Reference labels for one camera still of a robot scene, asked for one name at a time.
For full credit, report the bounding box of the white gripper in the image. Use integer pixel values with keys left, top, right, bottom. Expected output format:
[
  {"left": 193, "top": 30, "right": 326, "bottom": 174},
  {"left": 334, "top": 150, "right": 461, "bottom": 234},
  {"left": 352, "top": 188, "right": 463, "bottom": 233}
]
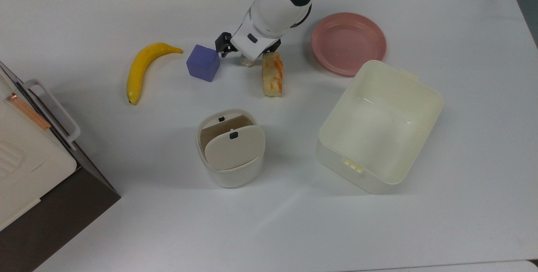
[{"left": 215, "top": 13, "right": 282, "bottom": 61}]

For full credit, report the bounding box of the beige swing trash lid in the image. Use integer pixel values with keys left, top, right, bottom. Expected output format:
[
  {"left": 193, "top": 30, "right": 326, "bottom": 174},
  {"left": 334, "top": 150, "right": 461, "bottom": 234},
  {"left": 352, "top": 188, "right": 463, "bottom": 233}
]
[{"left": 204, "top": 125, "right": 266, "bottom": 171}]

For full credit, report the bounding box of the small white trash can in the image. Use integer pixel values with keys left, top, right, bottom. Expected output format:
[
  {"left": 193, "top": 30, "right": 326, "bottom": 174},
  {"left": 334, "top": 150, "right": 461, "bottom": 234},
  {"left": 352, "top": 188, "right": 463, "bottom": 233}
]
[{"left": 195, "top": 109, "right": 266, "bottom": 188}]

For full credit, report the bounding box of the toy fried shrimp bread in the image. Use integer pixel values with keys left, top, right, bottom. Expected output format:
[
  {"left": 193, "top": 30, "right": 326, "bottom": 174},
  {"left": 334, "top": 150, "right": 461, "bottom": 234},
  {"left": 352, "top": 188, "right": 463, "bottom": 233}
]
[{"left": 261, "top": 51, "right": 284, "bottom": 97}]

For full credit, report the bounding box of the purple cube block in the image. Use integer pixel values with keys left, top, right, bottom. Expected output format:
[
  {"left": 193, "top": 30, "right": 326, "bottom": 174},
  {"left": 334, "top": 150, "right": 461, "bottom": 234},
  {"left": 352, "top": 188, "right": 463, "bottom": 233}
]
[{"left": 186, "top": 44, "right": 221, "bottom": 82}]

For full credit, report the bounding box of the pink round plate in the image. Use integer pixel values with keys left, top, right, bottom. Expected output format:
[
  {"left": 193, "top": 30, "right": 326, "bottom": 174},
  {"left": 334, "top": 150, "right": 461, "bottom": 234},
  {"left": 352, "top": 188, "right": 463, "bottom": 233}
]
[{"left": 311, "top": 12, "right": 387, "bottom": 77}]

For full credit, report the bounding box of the yellow banana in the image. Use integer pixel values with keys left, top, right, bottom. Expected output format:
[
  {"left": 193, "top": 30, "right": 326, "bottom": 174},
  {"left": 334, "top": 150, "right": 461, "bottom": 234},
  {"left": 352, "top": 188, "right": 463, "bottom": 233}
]
[{"left": 127, "top": 42, "right": 184, "bottom": 106}]

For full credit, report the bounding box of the cream plastic storage box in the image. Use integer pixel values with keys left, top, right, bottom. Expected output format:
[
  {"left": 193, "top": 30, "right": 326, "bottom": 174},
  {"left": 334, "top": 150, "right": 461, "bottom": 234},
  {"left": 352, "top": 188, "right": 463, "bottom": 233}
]
[{"left": 316, "top": 60, "right": 444, "bottom": 195}]

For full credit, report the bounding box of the white and brown oven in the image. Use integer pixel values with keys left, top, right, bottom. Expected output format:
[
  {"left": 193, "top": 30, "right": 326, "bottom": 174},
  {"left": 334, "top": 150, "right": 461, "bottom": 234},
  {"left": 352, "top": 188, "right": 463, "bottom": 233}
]
[{"left": 0, "top": 60, "right": 121, "bottom": 272}]

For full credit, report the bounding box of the white oven door handle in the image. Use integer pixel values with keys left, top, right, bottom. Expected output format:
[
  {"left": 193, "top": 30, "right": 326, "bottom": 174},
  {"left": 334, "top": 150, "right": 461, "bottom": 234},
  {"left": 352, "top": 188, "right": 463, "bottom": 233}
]
[{"left": 23, "top": 79, "right": 81, "bottom": 145}]

